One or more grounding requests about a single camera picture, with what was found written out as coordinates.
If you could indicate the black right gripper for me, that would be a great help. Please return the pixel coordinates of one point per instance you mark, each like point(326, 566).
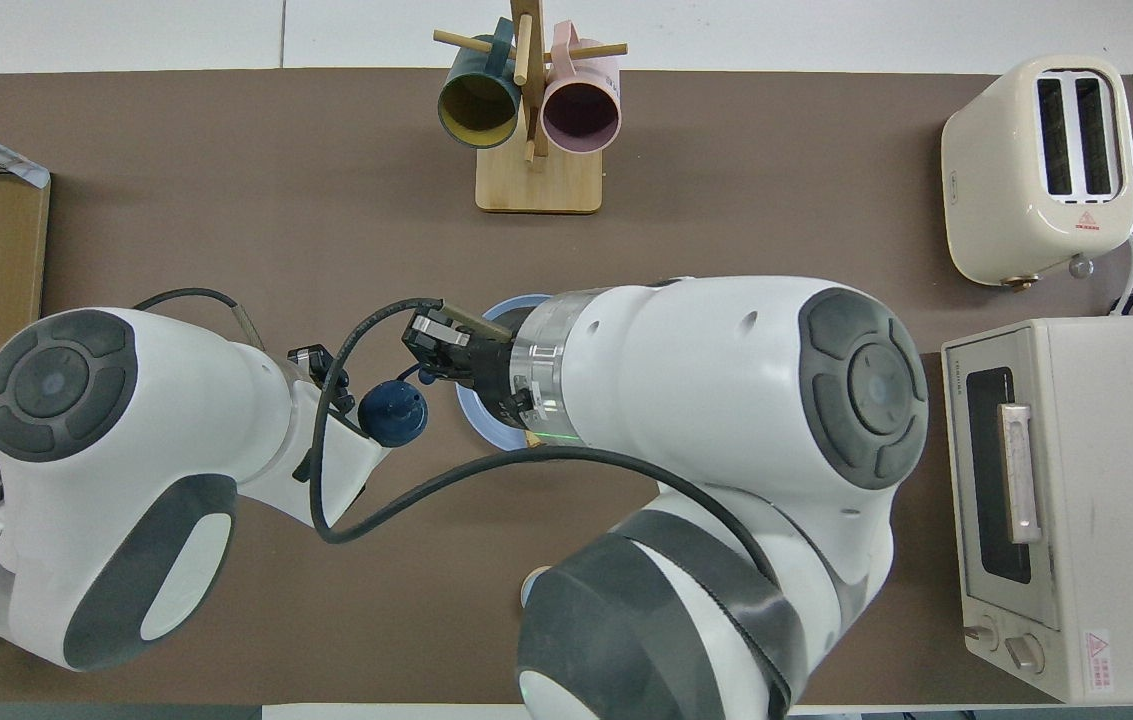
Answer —
point(496, 385)

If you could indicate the seasoning bottle with blue cap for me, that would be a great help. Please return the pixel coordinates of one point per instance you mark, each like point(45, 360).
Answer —
point(393, 412)

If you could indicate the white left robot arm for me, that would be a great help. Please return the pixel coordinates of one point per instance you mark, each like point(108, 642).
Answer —
point(176, 420)

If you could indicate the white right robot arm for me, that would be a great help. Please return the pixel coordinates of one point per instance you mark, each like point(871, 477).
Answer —
point(706, 380)

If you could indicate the blue round plate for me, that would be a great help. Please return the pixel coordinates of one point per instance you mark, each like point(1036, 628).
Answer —
point(481, 425)

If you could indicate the brown table mat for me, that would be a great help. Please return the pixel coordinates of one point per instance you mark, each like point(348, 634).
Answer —
point(326, 200)

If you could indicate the wooden mug rack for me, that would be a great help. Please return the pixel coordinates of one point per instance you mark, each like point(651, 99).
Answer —
point(538, 185)

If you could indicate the dark green mug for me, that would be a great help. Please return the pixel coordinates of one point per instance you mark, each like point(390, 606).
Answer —
point(478, 110)

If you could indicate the pink mug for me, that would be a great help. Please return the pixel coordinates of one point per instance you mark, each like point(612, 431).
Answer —
point(581, 115)

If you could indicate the cream two-slot toaster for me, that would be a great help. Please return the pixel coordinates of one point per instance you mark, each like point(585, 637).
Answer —
point(991, 190)

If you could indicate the white toaster oven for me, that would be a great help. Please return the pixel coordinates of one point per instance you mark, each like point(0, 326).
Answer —
point(1116, 500)

